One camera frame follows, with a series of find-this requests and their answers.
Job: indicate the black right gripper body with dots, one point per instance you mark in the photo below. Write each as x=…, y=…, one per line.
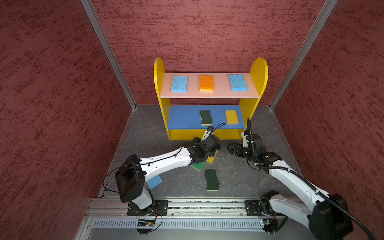
x=244, y=152

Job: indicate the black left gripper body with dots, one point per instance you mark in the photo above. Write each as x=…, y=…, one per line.
x=197, y=140

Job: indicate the plain yellow foam sponge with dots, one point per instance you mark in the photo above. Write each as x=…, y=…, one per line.
x=211, y=159

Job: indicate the yellow foam sponge front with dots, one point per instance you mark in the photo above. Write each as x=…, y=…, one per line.
x=231, y=117

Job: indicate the dark green wavy sponge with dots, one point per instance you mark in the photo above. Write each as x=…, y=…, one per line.
x=212, y=180
x=206, y=119

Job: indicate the orange scourer yellow sponge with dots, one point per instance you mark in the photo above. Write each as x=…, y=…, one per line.
x=206, y=84

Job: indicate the blue cellulose sponge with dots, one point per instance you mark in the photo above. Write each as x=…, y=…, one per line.
x=179, y=84
x=154, y=182

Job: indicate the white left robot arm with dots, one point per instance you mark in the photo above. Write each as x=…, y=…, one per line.
x=132, y=175

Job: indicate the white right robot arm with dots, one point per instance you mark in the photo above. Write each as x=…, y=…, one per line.
x=326, y=216

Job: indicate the yellow shelf with coloured boards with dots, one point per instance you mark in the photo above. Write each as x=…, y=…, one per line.
x=181, y=111

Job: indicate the green scourer yellow sponge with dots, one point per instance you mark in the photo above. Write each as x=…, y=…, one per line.
x=199, y=166

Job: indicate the right circuit board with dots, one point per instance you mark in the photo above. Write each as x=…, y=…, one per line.
x=268, y=224

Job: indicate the circuit board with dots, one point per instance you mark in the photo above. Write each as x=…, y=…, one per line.
x=268, y=224
x=146, y=223

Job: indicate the left circuit board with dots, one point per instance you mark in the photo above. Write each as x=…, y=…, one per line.
x=146, y=223

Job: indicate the aluminium corner profile right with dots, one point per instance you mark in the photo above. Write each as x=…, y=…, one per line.
x=317, y=26

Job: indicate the aluminium corner profile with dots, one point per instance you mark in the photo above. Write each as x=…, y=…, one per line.
x=97, y=26
x=317, y=26

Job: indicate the aluminium corner profile left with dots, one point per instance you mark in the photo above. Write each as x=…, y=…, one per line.
x=97, y=26

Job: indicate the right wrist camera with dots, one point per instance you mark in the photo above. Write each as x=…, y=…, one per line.
x=251, y=140

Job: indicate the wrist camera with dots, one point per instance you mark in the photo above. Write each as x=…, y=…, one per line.
x=251, y=140
x=209, y=131

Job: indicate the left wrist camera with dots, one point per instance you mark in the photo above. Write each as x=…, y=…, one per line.
x=209, y=131

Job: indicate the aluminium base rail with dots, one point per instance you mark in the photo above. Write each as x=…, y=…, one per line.
x=179, y=208

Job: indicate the perforated cable duct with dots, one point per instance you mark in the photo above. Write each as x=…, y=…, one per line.
x=192, y=224

